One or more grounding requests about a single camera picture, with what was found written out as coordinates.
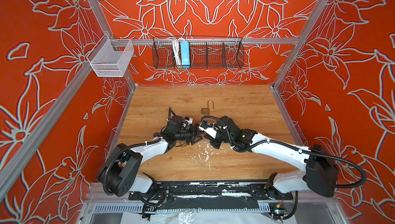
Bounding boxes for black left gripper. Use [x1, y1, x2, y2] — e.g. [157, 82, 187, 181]
[174, 123, 203, 144]

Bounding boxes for large brass padlock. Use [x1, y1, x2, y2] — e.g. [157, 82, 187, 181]
[201, 100, 215, 116]

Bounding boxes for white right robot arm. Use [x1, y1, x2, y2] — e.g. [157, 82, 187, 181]
[199, 115, 367, 198]

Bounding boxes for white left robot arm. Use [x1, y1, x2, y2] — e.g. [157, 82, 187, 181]
[97, 108, 203, 197]

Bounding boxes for light blue box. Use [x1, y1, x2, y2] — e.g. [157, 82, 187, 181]
[180, 40, 190, 68]

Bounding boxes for aluminium horizontal rear bar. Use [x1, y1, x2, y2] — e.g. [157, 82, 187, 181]
[111, 37, 299, 47]

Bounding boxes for white mesh basket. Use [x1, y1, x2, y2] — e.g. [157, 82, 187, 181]
[87, 34, 135, 77]

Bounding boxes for aluminium left side bar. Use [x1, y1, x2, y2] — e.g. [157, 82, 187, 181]
[1, 62, 92, 200]

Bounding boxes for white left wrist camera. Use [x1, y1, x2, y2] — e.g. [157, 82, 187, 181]
[183, 117, 193, 129]

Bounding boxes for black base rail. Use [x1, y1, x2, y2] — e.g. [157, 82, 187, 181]
[129, 180, 294, 213]

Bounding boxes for black wire basket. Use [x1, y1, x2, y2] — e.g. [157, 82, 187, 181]
[152, 36, 245, 70]

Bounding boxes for white cable bundle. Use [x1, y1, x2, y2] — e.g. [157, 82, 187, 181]
[171, 38, 182, 67]

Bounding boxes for aluminium frame post left rear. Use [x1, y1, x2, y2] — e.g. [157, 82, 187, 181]
[87, 0, 114, 39]

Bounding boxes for aluminium frame post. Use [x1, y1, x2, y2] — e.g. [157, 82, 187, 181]
[272, 0, 329, 90]
[87, 0, 114, 39]

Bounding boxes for aluminium frame post right rear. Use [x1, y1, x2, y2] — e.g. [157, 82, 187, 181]
[272, 0, 329, 90]

